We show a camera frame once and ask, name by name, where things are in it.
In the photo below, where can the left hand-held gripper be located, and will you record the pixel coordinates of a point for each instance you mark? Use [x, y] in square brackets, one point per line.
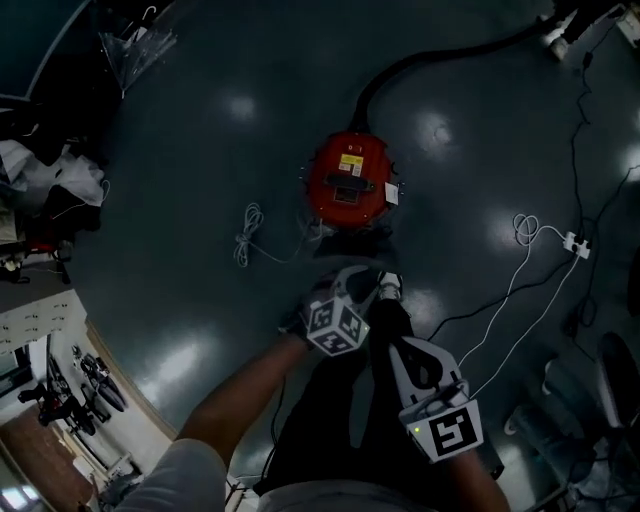
[332, 330]

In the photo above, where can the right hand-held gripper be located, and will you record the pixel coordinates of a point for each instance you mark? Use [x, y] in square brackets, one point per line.
[450, 430]

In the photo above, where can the person's left forearm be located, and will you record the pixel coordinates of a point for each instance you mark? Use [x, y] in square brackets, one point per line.
[240, 395]

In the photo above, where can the person's right forearm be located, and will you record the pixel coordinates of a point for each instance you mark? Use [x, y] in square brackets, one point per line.
[472, 487]

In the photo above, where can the person's white shoe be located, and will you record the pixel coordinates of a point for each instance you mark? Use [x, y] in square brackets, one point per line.
[390, 286]

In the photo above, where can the person's black trousers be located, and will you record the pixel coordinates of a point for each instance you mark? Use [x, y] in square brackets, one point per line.
[360, 400]

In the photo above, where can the red vacuum cleaner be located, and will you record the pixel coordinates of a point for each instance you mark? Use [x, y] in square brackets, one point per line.
[350, 175]

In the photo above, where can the clear plastic wrapped bundle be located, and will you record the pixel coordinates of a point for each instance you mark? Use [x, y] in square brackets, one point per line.
[550, 420]

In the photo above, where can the white power strip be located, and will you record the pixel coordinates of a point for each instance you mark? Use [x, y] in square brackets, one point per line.
[576, 245]

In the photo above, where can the person's grey shirt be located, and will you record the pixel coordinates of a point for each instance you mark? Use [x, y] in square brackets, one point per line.
[190, 480]

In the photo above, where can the black motorcycle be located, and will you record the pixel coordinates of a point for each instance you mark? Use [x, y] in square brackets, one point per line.
[100, 380]
[60, 400]

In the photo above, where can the pile of clothes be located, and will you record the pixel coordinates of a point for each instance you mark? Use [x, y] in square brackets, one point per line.
[55, 185]

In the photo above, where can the transparent umbrella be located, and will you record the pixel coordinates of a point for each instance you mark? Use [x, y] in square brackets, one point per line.
[137, 50]

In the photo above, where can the white drawer cabinet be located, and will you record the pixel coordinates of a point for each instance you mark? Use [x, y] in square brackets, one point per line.
[35, 317]

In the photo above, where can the teal board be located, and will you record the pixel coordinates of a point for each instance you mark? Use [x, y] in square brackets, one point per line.
[35, 45]

